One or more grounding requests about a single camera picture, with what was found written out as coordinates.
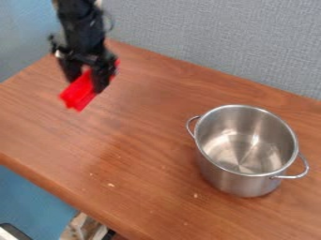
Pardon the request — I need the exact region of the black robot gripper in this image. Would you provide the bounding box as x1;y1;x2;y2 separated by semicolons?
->
50;0;117;94

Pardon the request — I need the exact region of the stainless steel pot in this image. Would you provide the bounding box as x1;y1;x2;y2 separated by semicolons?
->
186;104;310;198

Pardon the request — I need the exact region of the red rectangular block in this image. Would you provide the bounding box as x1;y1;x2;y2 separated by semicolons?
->
59;57;119;112

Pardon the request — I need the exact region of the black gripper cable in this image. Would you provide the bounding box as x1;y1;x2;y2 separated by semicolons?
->
100;10;115;32

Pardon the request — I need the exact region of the black and white object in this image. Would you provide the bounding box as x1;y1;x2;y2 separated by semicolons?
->
0;223;32;240

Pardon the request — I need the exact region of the wooden table leg frame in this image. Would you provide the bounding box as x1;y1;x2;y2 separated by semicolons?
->
59;213;108;240

